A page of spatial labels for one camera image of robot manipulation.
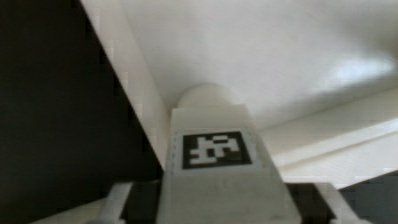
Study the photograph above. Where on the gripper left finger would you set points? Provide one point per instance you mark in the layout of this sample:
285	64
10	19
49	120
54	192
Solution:
131	203

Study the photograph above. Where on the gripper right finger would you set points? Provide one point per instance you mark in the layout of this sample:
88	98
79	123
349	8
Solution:
324	208

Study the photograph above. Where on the white square tabletop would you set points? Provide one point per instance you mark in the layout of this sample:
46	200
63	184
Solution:
303	55

